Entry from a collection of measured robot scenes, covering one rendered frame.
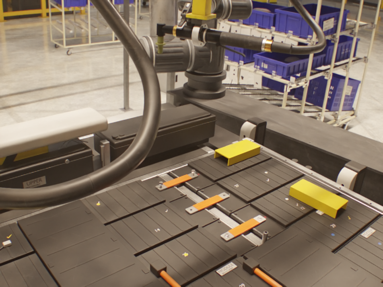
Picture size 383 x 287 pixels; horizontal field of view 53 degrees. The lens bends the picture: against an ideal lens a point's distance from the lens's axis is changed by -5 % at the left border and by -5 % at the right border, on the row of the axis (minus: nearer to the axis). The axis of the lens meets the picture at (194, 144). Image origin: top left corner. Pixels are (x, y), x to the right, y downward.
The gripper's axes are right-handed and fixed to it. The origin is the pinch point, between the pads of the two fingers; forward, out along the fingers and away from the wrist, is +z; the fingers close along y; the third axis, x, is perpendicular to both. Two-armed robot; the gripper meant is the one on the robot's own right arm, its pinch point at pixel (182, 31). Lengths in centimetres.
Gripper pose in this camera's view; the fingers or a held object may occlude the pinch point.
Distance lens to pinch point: 150.1
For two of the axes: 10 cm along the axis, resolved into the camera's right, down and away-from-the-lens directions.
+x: -9.0, -2.4, 3.7
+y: 1.7, 5.9, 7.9
